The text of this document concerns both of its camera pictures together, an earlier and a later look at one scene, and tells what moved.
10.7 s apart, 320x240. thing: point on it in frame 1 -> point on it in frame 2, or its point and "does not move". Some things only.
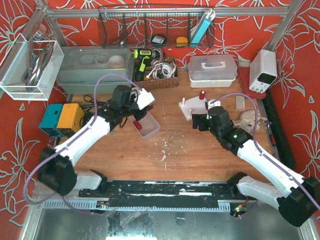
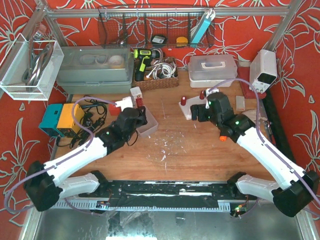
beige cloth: x=247 y=119 does not move
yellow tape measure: x=181 y=41 does not move
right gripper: x=200 y=122 -> x=200 y=113
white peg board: x=195 y=106 does not move
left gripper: x=139 y=113 -> x=141 y=116
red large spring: x=202 y=95 does not move
